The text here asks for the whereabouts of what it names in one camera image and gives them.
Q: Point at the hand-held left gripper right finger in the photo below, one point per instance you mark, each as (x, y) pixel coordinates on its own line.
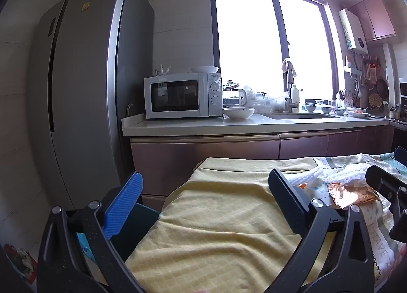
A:
(286, 199)

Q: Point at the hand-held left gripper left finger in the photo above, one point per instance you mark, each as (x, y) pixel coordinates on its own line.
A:
(124, 204)

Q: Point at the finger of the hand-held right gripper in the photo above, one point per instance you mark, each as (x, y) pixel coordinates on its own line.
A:
(381, 180)
(401, 156)

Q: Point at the blue plastic bin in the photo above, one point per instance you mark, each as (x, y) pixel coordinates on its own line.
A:
(136, 232)

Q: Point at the white blue wrapper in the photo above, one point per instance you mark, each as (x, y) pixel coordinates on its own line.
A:
(318, 193)

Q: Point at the white tissue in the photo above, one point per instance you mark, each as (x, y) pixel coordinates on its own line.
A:
(310, 175)

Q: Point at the golden foil wrapper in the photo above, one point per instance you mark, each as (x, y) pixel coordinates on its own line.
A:
(349, 196)

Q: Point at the white grey printed tablecloth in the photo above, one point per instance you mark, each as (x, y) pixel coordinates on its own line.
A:
(380, 216)

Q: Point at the black kitchen appliance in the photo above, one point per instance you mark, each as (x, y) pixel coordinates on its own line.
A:
(403, 99)

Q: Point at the plate of red food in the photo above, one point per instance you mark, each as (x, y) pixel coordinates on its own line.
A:
(358, 113)

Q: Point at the round strainer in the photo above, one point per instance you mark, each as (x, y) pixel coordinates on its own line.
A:
(375, 100)

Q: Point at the yellow tablecloth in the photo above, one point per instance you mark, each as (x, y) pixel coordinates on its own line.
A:
(222, 216)

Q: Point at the dark frying pan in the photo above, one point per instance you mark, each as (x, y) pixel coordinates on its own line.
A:
(382, 87)

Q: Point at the utensil holder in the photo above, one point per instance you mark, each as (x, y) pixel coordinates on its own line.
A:
(348, 100)

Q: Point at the kitchen counter cabinet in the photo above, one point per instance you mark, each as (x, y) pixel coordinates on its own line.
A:
(222, 153)

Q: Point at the blue patterned small bowl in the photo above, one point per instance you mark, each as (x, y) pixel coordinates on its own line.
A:
(310, 108)
(326, 110)

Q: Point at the orange grater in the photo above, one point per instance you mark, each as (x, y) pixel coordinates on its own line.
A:
(374, 70)

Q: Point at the grey round disc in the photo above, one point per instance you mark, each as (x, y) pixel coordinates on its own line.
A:
(130, 109)

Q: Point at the large white bowl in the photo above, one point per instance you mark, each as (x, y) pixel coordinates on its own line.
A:
(238, 113)

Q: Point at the cluster of clear glassware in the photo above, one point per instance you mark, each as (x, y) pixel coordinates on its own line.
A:
(265, 100)

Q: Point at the metal kitchen faucet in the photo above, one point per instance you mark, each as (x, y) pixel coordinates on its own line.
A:
(290, 96)

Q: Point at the white plastic bottle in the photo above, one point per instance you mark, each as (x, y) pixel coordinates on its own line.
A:
(295, 94)

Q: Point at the red bag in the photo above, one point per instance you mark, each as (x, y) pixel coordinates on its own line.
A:
(16, 255)

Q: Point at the grey refrigerator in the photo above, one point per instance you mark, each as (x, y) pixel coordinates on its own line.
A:
(89, 89)

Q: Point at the white microwave oven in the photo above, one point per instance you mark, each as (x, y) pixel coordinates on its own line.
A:
(178, 96)

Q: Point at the metal pot lid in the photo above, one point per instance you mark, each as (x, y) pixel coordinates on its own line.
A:
(230, 85)

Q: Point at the cloth draped on faucet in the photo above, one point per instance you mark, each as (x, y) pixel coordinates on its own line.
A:
(288, 66)

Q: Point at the white water heater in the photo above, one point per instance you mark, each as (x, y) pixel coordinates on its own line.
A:
(353, 31)

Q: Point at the small white ornament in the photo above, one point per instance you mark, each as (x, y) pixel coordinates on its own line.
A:
(162, 70)

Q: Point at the shallow white bowl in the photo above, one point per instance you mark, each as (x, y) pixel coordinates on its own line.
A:
(205, 69)

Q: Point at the kitchen window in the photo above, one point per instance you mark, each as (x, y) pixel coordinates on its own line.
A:
(248, 42)

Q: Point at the wall hanging rack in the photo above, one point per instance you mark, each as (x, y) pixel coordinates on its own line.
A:
(353, 69)

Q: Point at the pink wall cabinet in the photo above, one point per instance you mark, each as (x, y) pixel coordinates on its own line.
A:
(376, 18)

